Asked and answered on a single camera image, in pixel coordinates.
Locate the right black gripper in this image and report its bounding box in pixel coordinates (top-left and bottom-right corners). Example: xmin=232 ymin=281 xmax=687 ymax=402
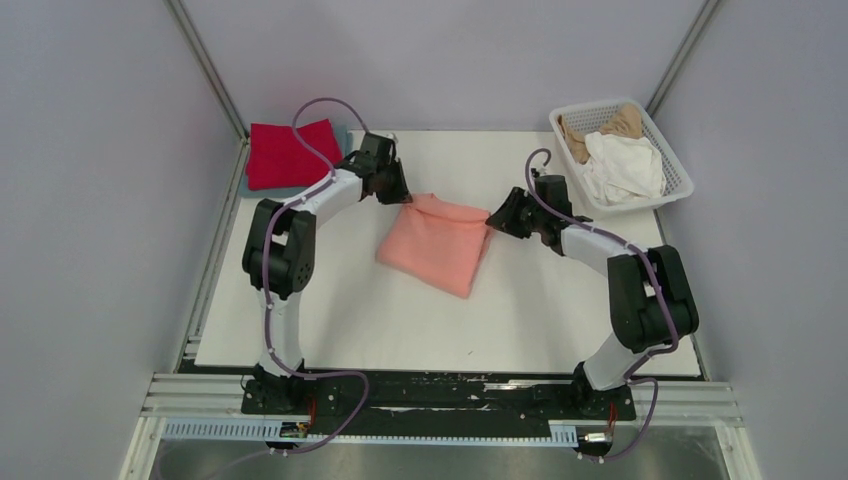
xmin=486 ymin=187 xmax=547 ymax=240

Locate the salmon pink t shirt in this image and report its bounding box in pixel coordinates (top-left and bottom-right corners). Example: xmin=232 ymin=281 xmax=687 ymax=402
xmin=376 ymin=193 xmax=493 ymax=299

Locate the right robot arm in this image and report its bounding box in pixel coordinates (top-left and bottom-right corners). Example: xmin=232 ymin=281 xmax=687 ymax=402
xmin=486 ymin=175 xmax=700 ymax=418

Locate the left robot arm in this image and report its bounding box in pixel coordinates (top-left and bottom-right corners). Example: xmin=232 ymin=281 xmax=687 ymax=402
xmin=242 ymin=132 xmax=412 ymax=414

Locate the folded grey-blue t shirt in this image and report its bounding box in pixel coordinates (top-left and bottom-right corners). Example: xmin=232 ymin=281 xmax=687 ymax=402
xmin=238 ymin=123 xmax=354 ymax=200

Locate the folded red t shirt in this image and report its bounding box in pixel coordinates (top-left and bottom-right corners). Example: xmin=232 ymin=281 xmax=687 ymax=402
xmin=245 ymin=118 xmax=346 ymax=192

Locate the white t shirt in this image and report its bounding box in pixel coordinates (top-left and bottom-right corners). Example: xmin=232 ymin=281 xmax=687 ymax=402
xmin=581 ymin=132 xmax=667 ymax=206

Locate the white plastic basket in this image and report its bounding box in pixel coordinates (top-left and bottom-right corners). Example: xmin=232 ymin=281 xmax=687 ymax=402
xmin=549 ymin=99 xmax=694 ymax=218

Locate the tan t shirt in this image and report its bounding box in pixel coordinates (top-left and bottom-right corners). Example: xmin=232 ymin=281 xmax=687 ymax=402
xmin=557 ymin=104 xmax=642 ymax=165

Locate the slotted cable duct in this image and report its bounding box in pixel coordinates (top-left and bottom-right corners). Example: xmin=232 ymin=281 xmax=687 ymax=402
xmin=161 ymin=418 xmax=579 ymax=449

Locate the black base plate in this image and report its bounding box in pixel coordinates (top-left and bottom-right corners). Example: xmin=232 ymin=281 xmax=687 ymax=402
xmin=241 ymin=370 xmax=636 ymax=439

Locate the aluminium frame rail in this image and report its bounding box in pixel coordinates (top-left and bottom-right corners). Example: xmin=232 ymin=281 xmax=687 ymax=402
xmin=140 ymin=373 xmax=744 ymax=427

